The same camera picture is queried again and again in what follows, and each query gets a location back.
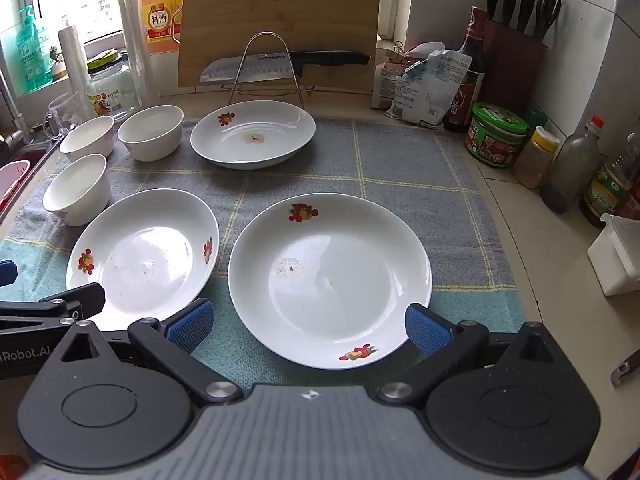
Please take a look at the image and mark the short plastic wrap roll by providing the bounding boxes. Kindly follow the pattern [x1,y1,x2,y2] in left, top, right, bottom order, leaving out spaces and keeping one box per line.
[56,24,96,116]

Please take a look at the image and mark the clear bottle red cap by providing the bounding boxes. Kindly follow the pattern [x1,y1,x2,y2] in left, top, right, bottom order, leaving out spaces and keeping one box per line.
[541,115,605,213]

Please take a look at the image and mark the red and white plastic basin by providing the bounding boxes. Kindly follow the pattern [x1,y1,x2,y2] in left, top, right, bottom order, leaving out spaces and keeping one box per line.
[0,160,32,221]

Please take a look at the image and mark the black-handled kitchen knife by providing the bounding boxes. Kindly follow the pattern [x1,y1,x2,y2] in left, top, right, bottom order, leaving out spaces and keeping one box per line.
[199,49,372,85]

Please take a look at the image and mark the white plastic box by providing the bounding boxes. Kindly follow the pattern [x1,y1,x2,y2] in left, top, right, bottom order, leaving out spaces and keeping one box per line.
[587,212,640,297]

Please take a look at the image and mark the bamboo cutting board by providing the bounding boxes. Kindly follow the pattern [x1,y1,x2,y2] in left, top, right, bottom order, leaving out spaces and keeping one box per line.
[177,0,382,92]

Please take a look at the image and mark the yellow-lidded jar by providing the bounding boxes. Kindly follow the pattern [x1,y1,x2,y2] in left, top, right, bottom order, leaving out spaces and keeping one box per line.
[512,126,560,190]

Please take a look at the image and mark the dark red knife block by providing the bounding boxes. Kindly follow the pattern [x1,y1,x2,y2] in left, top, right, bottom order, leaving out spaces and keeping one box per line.
[481,20,548,116]

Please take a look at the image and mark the white bag red label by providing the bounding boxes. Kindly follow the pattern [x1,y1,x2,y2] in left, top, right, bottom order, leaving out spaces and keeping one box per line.
[370,57,408,111]

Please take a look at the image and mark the metal wire rack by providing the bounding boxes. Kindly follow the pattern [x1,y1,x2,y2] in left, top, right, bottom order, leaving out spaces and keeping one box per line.
[220,31,316,108]

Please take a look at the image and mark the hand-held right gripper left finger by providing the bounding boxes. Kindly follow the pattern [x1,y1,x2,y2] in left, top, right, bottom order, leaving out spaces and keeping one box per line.
[61,299,243,407]

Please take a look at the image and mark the green-lidded sauce jar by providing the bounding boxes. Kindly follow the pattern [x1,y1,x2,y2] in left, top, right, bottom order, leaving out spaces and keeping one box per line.
[464,102,528,168]

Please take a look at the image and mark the clear glass cup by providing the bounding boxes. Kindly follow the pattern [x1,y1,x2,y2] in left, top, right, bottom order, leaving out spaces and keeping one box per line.
[42,91,83,138]

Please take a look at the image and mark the white bowl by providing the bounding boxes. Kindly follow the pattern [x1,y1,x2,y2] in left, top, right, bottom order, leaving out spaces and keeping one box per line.
[117,105,185,162]
[42,153,112,227]
[59,116,116,162]

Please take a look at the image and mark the grey checked cloth mat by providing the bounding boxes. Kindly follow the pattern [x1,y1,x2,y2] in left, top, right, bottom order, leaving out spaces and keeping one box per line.
[0,119,526,391]

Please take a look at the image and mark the white fruit-print plate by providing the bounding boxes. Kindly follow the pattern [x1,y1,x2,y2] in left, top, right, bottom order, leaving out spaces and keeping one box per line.
[190,100,317,170]
[66,187,221,331]
[227,192,433,370]

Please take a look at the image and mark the green soap pump bottle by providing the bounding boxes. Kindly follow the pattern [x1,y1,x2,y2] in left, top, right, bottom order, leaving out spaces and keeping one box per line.
[14,5,53,93]

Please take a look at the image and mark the orange cooking wine bottle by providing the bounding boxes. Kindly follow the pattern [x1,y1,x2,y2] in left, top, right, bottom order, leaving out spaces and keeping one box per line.
[140,0,187,53]

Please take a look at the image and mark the metal faucet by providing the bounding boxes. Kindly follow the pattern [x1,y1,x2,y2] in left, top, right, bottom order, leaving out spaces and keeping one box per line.
[0,67,28,151]

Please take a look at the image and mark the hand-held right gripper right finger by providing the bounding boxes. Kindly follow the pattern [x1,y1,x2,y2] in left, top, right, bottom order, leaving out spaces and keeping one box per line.
[376,302,556,405]

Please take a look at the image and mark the green-label oil bottle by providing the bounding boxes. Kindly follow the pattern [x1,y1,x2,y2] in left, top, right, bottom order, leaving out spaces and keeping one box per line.
[579,150,635,228]

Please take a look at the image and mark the dark sauce bottle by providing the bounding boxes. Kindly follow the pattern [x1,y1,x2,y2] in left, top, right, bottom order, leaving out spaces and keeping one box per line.
[442,6,488,133]

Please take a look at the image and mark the glass jar yellow-green lid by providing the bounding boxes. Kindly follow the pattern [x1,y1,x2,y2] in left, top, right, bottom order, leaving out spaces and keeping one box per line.
[86,50,138,118]

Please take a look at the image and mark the white printed plastic bag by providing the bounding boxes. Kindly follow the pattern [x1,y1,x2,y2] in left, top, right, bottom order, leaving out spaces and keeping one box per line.
[390,49,473,128]

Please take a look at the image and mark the black kitchen scissors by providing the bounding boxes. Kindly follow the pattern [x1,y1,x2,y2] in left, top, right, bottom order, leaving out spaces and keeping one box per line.
[535,0,562,40]

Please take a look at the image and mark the tall plastic wrap roll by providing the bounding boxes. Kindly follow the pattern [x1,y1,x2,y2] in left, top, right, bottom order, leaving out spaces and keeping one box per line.
[116,0,156,106]

